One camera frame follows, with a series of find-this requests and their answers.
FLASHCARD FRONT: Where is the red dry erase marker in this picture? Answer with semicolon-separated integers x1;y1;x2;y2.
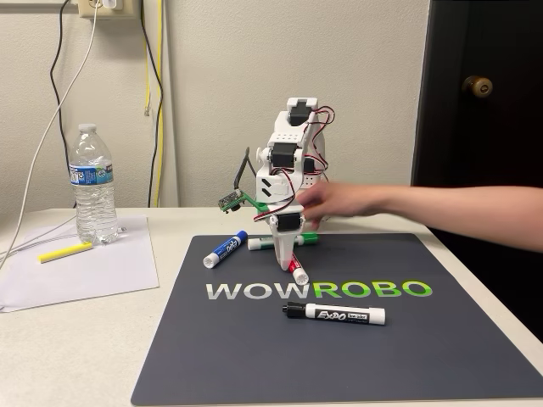
287;252;310;286

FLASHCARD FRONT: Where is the green dry erase marker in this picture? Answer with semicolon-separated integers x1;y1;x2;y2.
247;231;319;252

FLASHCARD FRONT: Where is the blue dry erase marker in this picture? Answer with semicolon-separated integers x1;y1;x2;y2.
203;230;249;270

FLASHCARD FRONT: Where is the black dry erase marker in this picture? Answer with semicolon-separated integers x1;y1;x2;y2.
281;301;388;327

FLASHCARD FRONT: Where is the person's hand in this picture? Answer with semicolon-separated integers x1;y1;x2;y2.
295;181;383;226

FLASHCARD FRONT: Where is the dark grey WOWROBO mat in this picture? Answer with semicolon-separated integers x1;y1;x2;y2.
130;232;543;407

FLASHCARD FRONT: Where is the white paper sheet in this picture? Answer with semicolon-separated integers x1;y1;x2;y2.
0;214;161;315

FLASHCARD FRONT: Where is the clear plastic water bottle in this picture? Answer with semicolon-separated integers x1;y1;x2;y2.
68;123;120;246

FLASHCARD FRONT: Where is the dark wooden door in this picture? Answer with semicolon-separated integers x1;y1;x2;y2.
409;0;543;340

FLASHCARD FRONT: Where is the yellow highlighter pen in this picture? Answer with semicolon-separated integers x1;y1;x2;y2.
37;242;94;265

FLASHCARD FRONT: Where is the brass door knob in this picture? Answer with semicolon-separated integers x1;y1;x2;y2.
461;75;495;99

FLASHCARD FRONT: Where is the camera board with green mount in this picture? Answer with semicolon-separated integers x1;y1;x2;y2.
217;189;272;215

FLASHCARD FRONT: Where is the grey camera cable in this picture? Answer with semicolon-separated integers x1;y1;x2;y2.
233;147;253;192

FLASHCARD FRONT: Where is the thick yellow cable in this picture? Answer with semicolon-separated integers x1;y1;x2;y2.
153;0;166;209

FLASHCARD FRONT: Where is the black cable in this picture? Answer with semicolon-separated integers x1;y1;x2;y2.
48;0;75;209
138;19;165;209

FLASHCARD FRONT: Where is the white cable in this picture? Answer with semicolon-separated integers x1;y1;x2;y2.
0;0;101;270

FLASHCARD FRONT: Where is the beige wall outlet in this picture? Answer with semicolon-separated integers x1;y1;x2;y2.
77;0;137;21

